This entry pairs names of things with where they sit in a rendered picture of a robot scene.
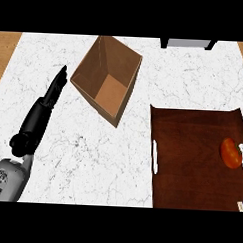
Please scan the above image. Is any grey and black appliance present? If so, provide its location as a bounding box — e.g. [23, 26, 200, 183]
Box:
[159, 38, 218, 52]

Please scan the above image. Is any red tomato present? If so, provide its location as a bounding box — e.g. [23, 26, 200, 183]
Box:
[219, 137, 243, 170]

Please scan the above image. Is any dark brown wooden tray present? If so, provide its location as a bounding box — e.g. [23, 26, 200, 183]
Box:
[145, 103, 243, 213]

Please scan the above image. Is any open brown cardboard box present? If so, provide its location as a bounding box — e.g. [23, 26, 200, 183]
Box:
[67, 34, 144, 130]

